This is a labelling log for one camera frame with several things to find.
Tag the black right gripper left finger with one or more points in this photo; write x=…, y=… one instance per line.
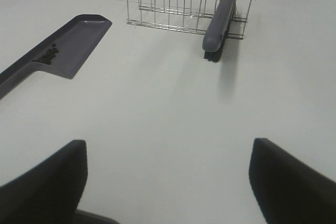
x=49, y=192

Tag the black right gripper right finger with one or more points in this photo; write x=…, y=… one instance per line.
x=286, y=189

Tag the pile of coffee beans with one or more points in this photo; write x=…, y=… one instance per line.
x=47, y=57

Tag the metal wire rack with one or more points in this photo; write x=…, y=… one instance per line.
x=186, y=16

